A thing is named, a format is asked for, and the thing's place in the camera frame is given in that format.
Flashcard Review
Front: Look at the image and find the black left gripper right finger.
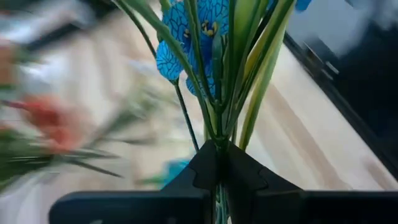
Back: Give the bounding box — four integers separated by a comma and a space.
223, 141, 398, 224

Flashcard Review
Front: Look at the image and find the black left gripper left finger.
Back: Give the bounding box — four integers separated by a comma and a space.
49, 139, 219, 224

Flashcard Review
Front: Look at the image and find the teal cut-glass vase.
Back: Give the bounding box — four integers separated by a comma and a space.
161, 158, 191, 187

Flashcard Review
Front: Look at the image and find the red artificial flower stem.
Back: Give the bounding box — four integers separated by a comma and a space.
0, 93, 124, 190

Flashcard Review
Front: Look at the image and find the blue artificial flower stem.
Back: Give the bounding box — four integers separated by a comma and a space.
113, 0, 313, 153

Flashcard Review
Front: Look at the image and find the black table edge rail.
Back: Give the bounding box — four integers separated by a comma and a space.
283, 30, 398, 181

